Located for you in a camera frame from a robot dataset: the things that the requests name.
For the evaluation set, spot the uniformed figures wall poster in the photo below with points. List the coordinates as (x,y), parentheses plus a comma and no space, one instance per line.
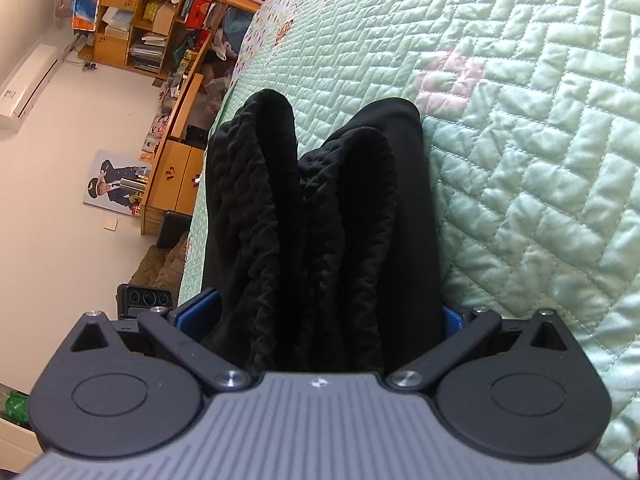
(115,185)

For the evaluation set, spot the red box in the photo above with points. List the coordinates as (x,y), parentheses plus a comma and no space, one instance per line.
(201,10)

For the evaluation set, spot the blue white cardboard box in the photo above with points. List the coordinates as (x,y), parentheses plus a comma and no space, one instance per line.
(86,5)

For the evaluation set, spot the black phone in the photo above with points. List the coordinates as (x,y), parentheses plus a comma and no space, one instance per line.
(147,300)

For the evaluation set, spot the green quilted bedspread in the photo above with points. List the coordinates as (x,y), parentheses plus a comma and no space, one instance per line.
(525,160)

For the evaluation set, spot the white air conditioner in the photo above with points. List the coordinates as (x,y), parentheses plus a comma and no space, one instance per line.
(27,85)

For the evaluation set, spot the green plastic bag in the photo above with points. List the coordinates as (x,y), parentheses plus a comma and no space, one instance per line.
(15,405)

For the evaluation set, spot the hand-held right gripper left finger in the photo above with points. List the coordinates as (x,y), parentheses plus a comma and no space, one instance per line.
(197,312)

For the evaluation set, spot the brown cardboard box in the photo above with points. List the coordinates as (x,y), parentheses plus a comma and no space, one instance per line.
(165,19)

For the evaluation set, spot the black chair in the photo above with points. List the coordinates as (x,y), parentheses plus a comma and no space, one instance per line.
(172,230)

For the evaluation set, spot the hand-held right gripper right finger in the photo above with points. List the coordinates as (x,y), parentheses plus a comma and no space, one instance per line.
(452,321)

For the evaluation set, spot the olive quilted coat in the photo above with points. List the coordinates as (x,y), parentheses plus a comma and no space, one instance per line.
(160,262)

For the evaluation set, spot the wooden desk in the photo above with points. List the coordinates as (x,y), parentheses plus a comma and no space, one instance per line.
(172,180)

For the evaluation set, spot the black elastic-waist pants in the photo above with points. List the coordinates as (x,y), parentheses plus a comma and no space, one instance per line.
(320,210)

